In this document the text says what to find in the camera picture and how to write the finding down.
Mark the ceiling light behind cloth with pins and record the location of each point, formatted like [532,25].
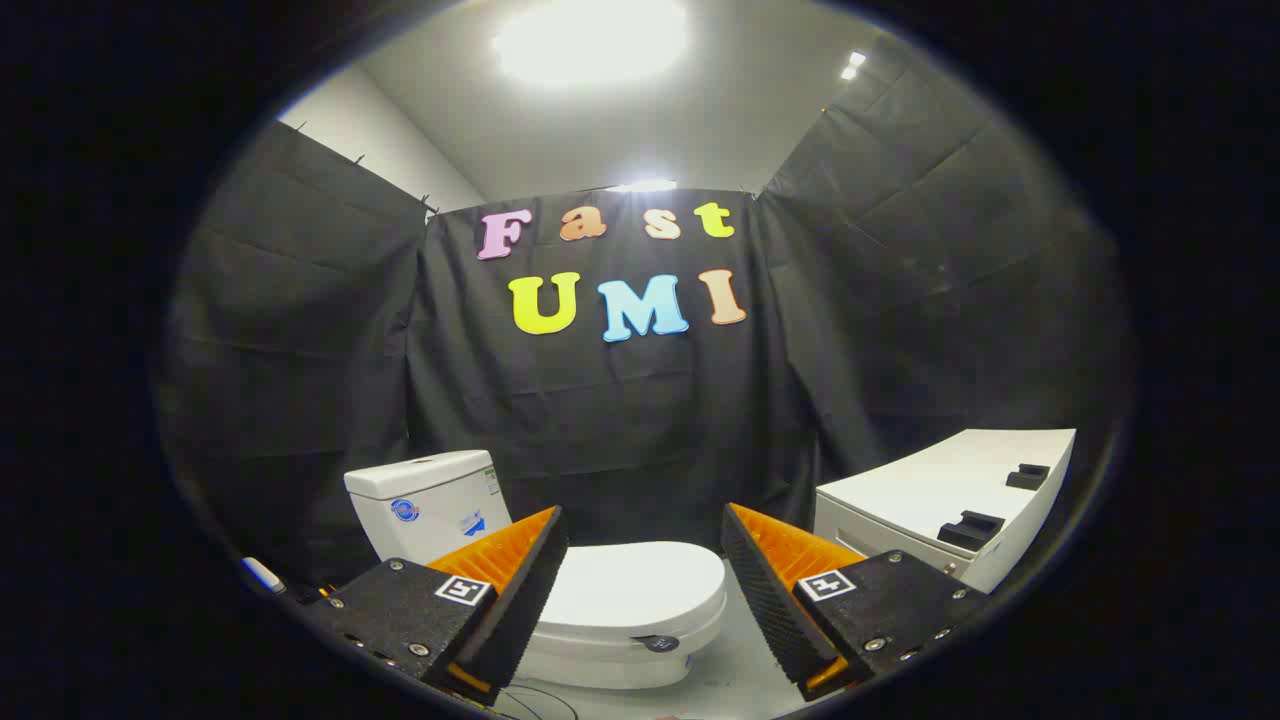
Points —
[640,185]

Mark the large ceiling light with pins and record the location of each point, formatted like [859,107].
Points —
[590,40]

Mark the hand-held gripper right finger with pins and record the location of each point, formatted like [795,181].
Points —
[765,600]

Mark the white drawer cabinet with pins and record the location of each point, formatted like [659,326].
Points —
[930,480]

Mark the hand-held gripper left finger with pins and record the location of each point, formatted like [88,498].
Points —
[525,600]

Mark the small white object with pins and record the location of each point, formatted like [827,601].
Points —
[263,575]

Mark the white toilet lid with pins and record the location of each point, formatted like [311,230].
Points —
[630,585]

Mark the white toilet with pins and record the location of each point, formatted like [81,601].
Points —
[420,500]

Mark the small ceiling spotlight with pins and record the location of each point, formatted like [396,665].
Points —
[853,65]

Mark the black plastic holder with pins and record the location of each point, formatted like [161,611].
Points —
[970,530]
[1028,476]

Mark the black backdrop cloth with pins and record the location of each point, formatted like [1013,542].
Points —
[600,420]

